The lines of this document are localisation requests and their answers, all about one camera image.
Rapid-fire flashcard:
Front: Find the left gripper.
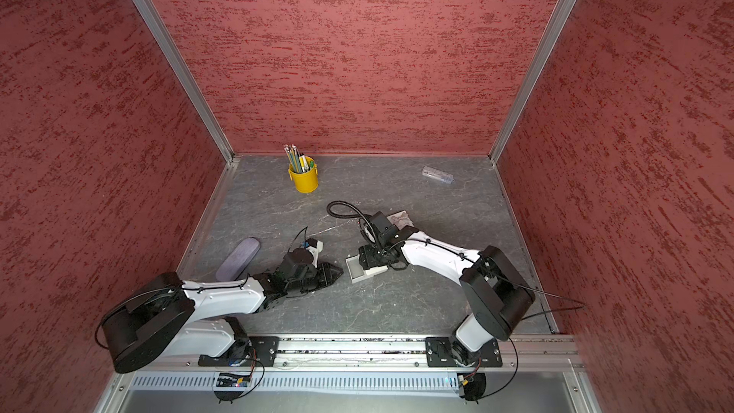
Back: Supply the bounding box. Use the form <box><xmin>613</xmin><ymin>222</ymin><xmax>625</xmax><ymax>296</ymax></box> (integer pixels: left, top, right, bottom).
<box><xmin>287</xmin><ymin>262</ymin><xmax>345</xmax><ymax>294</ymax></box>

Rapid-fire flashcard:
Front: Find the white jewelry box base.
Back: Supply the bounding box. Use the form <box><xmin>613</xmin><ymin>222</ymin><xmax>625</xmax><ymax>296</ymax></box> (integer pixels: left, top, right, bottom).
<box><xmin>346</xmin><ymin>256</ymin><xmax>388</xmax><ymax>284</ymax></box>

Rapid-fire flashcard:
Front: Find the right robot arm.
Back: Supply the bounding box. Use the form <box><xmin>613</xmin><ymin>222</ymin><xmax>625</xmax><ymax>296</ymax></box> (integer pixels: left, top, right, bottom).
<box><xmin>357</xmin><ymin>212</ymin><xmax>536</xmax><ymax>366</ymax></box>

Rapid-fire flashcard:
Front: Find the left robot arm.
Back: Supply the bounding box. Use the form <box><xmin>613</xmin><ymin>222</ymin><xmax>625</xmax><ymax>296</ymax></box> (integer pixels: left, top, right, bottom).
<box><xmin>95</xmin><ymin>247</ymin><xmax>343</xmax><ymax>374</ymax></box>

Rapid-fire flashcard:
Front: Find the clear plastic pencil case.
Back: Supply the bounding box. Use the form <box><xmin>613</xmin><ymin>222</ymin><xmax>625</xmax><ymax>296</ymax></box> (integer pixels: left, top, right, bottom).
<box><xmin>422</xmin><ymin>166</ymin><xmax>454</xmax><ymax>185</ymax></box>

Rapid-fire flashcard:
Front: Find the yellow pencil cup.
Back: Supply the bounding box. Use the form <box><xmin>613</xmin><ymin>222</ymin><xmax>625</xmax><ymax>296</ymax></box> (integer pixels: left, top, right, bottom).
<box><xmin>289</xmin><ymin>156</ymin><xmax>319</xmax><ymax>193</ymax></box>

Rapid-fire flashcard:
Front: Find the purple glasses case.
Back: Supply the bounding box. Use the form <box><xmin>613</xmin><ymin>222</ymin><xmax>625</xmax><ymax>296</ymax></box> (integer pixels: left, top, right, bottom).
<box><xmin>215</xmin><ymin>237</ymin><xmax>261</xmax><ymax>282</ymax></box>

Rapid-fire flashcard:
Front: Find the bundle of coloured pencils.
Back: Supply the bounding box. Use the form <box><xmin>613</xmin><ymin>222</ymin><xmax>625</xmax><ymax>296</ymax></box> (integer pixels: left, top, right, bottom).
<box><xmin>284</xmin><ymin>145</ymin><xmax>311</xmax><ymax>174</ymax></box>

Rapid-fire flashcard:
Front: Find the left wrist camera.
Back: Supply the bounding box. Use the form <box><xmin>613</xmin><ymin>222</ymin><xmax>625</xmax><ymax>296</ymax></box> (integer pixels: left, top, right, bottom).
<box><xmin>304</xmin><ymin>238</ymin><xmax>324</xmax><ymax>267</ymax></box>

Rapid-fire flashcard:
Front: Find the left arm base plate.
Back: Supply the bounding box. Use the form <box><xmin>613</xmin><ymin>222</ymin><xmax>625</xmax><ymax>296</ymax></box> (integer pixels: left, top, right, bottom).
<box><xmin>198</xmin><ymin>336</ymin><xmax>280</xmax><ymax>369</ymax></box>

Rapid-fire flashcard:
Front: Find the white slotted cable duct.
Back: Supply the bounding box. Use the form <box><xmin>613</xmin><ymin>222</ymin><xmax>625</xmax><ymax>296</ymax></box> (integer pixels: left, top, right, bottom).
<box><xmin>130</xmin><ymin>371</ymin><xmax>460</xmax><ymax>397</ymax></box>

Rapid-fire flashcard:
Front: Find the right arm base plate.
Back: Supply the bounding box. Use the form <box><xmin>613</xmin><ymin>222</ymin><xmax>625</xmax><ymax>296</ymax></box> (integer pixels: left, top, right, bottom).
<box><xmin>424</xmin><ymin>337</ymin><xmax>503</xmax><ymax>368</ymax></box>

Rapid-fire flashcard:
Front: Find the aluminium front rail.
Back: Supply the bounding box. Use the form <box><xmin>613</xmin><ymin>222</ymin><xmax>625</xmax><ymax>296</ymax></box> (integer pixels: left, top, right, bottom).
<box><xmin>135</xmin><ymin>334</ymin><xmax>586</xmax><ymax>374</ymax></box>

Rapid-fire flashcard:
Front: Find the right aluminium corner post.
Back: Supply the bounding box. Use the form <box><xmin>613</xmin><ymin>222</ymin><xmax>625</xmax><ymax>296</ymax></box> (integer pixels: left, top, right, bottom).
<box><xmin>489</xmin><ymin>0</ymin><xmax>577</xmax><ymax>167</ymax></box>

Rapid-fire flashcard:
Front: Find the aluminium corner post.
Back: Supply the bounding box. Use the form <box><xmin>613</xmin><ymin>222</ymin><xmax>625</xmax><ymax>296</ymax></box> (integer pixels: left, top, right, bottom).
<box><xmin>489</xmin><ymin>0</ymin><xmax>577</xmax><ymax>167</ymax></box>
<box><xmin>132</xmin><ymin>0</ymin><xmax>236</xmax><ymax>166</ymax></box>

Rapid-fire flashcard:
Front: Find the left aluminium corner post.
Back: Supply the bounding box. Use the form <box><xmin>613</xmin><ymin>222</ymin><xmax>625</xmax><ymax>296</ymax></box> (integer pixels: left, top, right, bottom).
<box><xmin>132</xmin><ymin>0</ymin><xmax>236</xmax><ymax>166</ymax></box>

